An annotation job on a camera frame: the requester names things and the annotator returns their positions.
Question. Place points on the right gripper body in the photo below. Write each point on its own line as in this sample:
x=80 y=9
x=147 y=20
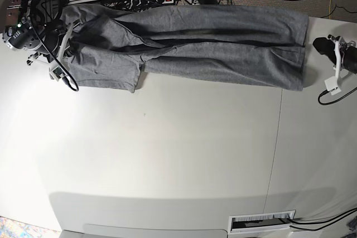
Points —
x=51 y=36

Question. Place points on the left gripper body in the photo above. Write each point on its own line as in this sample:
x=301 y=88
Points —
x=350 y=59

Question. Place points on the grey T-shirt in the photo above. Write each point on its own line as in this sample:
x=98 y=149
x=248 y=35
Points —
x=262 y=46

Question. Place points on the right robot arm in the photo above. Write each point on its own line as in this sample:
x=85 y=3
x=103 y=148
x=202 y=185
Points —
x=34 y=25

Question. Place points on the black power strip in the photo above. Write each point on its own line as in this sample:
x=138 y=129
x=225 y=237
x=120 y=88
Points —
x=153 y=2

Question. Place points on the white cable grommet tray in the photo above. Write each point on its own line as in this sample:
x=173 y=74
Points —
x=264 y=222

